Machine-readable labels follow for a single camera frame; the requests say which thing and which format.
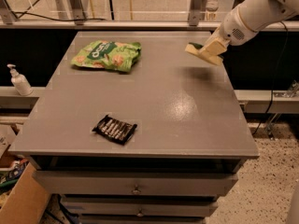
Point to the green and yellow sponge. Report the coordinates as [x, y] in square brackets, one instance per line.
[200, 52]

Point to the white pump bottle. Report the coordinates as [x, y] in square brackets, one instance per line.
[19, 81]

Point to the grey drawer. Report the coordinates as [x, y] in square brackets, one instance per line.
[146, 184]
[144, 207]

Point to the cardboard box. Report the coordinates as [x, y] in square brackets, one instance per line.
[26, 202]

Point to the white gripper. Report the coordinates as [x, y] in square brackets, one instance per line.
[232, 29]

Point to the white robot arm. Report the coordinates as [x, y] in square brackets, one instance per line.
[245, 21]

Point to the black candy wrapper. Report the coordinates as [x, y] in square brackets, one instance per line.
[115, 130]

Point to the metal bracket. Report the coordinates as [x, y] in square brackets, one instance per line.
[282, 102]

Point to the top grey drawer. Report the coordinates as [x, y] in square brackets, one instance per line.
[146, 184]

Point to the grey metal railing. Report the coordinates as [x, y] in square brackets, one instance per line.
[115, 14]

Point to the grey drawer cabinet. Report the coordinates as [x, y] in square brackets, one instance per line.
[187, 116]

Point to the green snack bag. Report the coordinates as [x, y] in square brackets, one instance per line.
[109, 55]

